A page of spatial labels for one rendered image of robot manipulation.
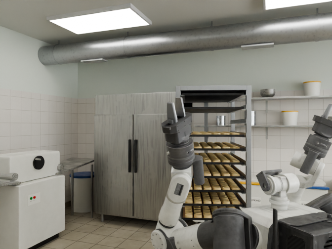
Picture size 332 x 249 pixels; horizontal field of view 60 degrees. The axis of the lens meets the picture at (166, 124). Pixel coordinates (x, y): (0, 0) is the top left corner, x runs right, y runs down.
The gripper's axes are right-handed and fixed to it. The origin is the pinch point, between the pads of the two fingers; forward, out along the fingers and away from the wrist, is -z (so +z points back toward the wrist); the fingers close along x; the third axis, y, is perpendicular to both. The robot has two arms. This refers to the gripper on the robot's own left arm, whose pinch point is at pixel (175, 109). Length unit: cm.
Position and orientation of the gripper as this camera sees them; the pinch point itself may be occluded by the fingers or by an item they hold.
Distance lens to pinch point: 87.1
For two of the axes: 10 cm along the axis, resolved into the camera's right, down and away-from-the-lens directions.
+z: 1.2, 9.2, 3.8
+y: 8.2, 1.3, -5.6
